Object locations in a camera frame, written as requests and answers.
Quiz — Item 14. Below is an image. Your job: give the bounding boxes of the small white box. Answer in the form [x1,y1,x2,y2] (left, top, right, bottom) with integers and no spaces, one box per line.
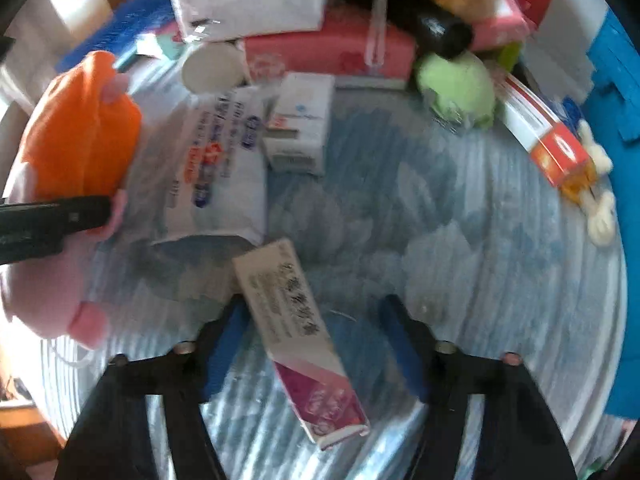
[261,72,336,177]

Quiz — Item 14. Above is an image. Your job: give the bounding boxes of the green plush ball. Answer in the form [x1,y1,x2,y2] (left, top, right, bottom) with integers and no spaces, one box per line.
[412,52,498,133]

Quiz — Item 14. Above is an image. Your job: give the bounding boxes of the pink flower-print tissue pack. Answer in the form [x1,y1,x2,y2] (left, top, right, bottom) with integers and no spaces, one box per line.
[242,12,418,91]

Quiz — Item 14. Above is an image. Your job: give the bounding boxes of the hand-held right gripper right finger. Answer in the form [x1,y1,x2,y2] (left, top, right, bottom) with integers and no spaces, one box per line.
[378,294,578,480]

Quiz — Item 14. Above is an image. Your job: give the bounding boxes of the white printed plastic packet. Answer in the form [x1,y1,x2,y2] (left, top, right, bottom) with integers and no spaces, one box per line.
[122,85,268,248]

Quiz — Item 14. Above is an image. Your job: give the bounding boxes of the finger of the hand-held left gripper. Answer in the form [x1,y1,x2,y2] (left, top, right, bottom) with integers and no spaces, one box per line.
[0,196,112,265]

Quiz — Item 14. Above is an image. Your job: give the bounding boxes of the black bottle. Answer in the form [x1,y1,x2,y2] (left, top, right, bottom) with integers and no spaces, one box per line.
[332,0,475,58]

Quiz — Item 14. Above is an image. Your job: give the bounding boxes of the red and white long box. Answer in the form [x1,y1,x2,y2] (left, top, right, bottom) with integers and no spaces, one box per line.
[497,72,598,203]

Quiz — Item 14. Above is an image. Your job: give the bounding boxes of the blue ridged plastic item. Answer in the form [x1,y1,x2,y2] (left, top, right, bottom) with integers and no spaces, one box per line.
[54,0,177,75]

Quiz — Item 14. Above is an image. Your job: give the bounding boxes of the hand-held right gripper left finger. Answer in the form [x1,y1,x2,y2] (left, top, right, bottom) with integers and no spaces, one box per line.
[52,292,251,480]

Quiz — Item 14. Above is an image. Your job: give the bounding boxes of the white and magenta long box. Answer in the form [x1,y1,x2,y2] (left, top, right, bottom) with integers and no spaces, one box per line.
[232,238,371,451]

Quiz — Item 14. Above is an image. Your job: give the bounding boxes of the orange and pink plush toy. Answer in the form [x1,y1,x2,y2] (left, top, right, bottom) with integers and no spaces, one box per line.
[0,51,143,350]

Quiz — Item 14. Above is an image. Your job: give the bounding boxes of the small white and orange plush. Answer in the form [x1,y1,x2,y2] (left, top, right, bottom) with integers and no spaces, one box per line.
[575,120,617,247]

